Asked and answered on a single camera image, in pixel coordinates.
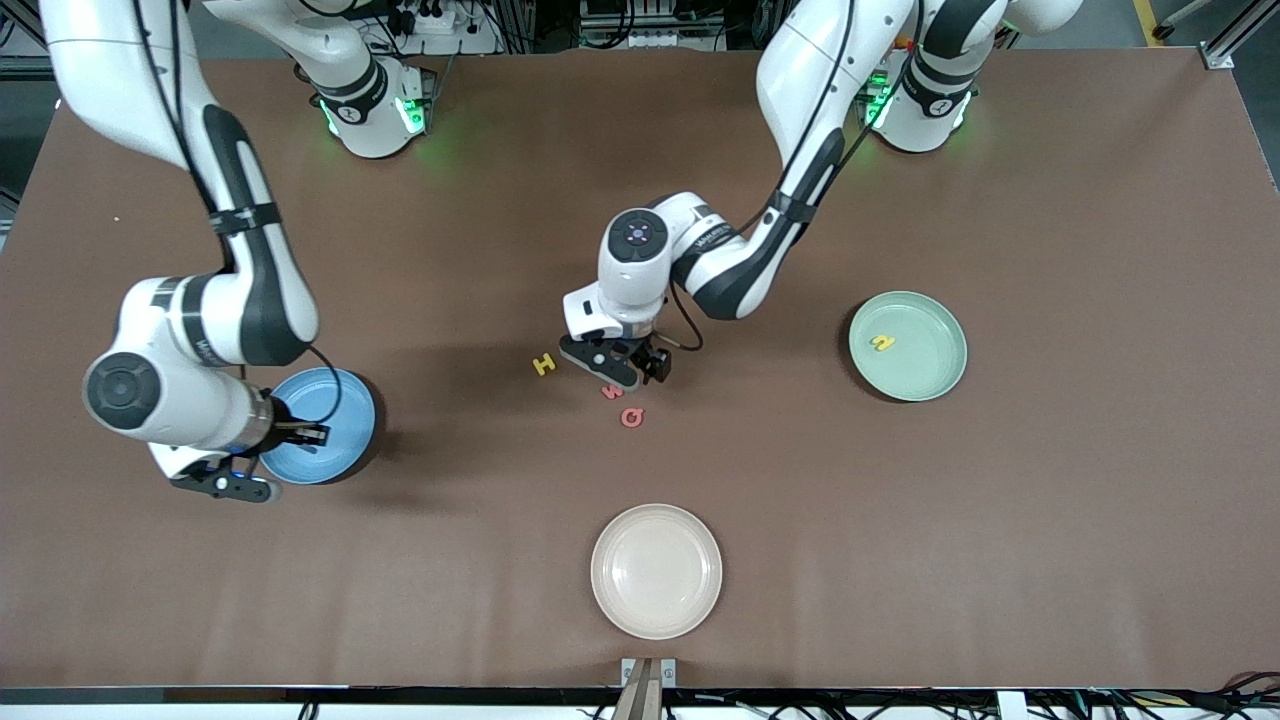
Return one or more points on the dark equipment rack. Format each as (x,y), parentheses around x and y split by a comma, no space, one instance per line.
(650,20)

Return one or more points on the red foam letter W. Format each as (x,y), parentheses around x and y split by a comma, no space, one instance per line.
(612,393)

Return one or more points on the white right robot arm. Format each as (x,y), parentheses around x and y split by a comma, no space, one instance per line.
(170,400)

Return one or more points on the blue plate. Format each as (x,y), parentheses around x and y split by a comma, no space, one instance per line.
(340,455)

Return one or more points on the metal table edge bracket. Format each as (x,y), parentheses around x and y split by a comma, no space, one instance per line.
(648,690)

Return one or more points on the green plate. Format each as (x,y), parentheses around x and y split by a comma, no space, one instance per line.
(920,370)

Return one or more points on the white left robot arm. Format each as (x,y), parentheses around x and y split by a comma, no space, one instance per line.
(830,80)

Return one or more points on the grey aluminium frame post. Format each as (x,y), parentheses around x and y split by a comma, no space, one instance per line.
(75,68)
(1215,55)

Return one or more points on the cream plate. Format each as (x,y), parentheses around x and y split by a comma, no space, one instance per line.
(655,570)

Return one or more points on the red foam letter Q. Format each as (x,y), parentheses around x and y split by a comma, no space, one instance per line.
(623,418)

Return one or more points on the yellow foam letter H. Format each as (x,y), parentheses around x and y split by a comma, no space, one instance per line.
(544,364)

